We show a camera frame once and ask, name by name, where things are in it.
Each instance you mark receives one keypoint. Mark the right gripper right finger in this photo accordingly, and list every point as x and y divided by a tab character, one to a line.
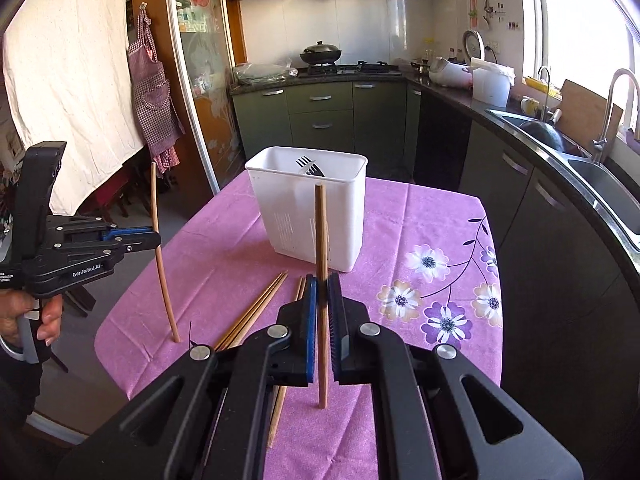
351	363

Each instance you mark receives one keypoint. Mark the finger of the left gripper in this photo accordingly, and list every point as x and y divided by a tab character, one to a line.
141	243
111	234

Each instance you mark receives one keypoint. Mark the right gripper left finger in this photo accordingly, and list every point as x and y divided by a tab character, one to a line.
295	361

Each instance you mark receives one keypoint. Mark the black plastic fork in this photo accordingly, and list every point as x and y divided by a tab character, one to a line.
309	167

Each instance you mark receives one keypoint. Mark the person's left hand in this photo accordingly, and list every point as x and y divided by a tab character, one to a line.
17	306

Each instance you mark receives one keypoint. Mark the purple floral tablecloth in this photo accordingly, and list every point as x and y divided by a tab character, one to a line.
387	371

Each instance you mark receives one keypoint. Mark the purple checked apron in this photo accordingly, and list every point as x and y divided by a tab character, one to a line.
151	97

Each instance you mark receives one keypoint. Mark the white plastic utensil holder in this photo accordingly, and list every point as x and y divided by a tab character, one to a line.
286	202

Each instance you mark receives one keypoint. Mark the white hanging cloth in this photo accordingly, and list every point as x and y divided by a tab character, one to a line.
66	73

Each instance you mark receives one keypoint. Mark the gas stove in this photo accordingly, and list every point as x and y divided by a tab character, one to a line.
361	68

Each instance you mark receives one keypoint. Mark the glass sliding door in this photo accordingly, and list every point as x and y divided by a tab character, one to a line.
199	38

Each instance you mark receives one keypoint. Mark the white rice cooker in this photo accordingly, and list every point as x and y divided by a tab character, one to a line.
450	74

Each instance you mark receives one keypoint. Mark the black wok with lid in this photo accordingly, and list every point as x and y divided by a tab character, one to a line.
320	54

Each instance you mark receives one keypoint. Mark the white plastic bucket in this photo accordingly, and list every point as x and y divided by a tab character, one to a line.
491	82

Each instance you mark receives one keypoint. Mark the small steel faucet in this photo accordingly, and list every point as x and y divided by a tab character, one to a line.
545	77

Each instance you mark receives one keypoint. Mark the stainless steel sink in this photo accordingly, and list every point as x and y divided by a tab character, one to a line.
607	190

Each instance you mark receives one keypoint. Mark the steel sink faucet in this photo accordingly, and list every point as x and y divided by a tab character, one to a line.
600	144

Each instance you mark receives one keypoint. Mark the wooden cutting board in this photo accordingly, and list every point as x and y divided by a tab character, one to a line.
582	114

